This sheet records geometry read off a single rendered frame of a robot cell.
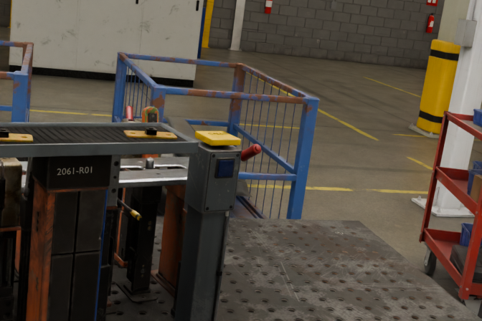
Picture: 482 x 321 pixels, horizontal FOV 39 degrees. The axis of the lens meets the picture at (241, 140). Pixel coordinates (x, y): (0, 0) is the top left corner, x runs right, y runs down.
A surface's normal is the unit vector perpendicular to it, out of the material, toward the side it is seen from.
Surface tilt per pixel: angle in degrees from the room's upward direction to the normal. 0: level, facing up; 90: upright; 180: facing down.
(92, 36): 90
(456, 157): 90
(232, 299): 0
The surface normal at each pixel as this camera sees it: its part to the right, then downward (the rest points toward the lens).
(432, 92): -0.94, -0.05
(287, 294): 0.13, -0.97
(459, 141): 0.28, 0.25
